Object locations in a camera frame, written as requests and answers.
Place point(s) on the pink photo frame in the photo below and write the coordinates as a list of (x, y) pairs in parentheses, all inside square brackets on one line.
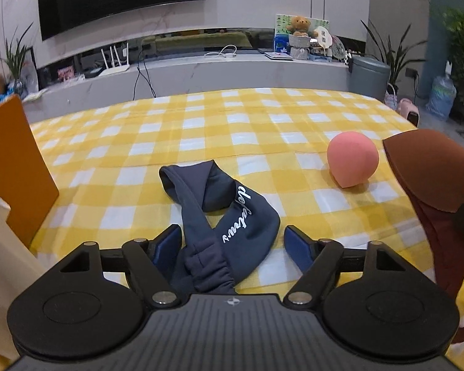
[(66, 74)]

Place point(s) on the blue water jug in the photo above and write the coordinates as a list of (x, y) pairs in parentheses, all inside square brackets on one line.
[(440, 96)]

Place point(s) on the white marble television console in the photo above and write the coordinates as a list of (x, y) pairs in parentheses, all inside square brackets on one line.
[(216, 75)]

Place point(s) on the white router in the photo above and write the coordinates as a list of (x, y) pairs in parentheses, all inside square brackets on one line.
[(114, 72)]

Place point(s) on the flat book on console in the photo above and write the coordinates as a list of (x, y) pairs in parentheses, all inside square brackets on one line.
[(278, 55)]

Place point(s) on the blue snack bag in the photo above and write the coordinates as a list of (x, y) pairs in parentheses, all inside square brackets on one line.
[(6, 96)]

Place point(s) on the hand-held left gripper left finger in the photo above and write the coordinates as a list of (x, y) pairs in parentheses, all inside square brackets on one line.
[(166, 243)]

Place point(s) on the white woven basket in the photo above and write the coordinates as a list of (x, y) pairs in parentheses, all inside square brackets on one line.
[(390, 96)]

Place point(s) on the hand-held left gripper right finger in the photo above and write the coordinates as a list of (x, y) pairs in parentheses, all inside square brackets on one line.
[(299, 245)]

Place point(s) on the navy blue headband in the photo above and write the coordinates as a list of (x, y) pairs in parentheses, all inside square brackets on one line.
[(251, 224)]

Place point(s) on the papers on console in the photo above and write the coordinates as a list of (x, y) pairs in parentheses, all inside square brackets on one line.
[(34, 94)]

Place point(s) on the bushy green plant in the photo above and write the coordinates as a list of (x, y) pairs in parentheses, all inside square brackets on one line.
[(462, 38)]

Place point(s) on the yellow checked tablecloth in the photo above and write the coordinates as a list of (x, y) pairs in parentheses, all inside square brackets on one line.
[(255, 131)]

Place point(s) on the long-leaf potted floor plant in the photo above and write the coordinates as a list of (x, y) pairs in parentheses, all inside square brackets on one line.
[(394, 58)]

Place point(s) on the decorated round plate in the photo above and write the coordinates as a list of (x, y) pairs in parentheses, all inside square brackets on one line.
[(338, 47)]

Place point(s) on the long-leaf plant in glass vase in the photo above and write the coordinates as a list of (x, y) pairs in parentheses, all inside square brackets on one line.
[(17, 58)]

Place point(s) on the orange cardboard box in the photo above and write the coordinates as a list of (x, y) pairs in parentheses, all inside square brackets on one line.
[(15, 170)]

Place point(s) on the pink makeup sponge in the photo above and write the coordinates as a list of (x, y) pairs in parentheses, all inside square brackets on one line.
[(352, 158)]

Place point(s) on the white hand fan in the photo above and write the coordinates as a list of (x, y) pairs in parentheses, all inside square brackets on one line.
[(323, 36)]

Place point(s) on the brown teddy bear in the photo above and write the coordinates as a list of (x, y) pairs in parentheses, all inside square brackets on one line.
[(298, 25)]

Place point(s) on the grey trash bin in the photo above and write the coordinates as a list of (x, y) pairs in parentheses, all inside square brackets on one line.
[(367, 77)]

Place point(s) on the teddy bear on stand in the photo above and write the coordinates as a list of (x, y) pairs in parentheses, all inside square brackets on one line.
[(281, 33)]

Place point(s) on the small pink appliance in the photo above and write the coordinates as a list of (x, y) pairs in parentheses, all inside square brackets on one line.
[(408, 111)]

